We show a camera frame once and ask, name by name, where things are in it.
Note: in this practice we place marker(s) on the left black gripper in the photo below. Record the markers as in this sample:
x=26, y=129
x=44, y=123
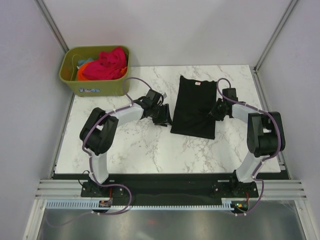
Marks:
x=165, y=119

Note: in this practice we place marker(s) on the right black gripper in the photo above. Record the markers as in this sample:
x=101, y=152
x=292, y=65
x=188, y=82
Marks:
x=214, y=113

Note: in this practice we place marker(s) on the black t shirt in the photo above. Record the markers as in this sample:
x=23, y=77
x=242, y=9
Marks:
x=194, y=102

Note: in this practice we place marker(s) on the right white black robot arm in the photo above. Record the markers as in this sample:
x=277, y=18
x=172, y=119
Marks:
x=265, y=139

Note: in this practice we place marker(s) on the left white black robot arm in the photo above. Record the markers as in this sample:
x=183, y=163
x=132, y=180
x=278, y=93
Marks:
x=99, y=130

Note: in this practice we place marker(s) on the red t shirt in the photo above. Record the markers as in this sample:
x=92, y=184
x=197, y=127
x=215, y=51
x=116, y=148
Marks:
x=111, y=65

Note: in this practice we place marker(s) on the olive green plastic bin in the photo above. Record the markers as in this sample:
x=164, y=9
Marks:
x=92, y=88

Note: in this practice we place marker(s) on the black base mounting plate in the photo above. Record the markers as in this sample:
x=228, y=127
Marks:
x=161, y=189

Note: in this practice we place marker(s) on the orange t shirt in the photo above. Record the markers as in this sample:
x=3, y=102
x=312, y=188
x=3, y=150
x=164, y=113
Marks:
x=87, y=71

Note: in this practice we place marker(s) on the light blue t shirt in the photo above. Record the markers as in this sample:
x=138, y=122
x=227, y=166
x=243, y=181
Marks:
x=84, y=61

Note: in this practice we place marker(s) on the white slotted cable duct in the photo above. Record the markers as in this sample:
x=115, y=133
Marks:
x=73, y=204

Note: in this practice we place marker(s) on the right aluminium frame post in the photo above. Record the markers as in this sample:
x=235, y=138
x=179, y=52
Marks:
x=277, y=31

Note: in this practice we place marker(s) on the aluminium frame post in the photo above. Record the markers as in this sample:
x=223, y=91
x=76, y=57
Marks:
x=277, y=31
x=52, y=24

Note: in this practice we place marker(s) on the left aluminium frame post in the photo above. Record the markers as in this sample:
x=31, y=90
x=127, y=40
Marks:
x=52, y=24

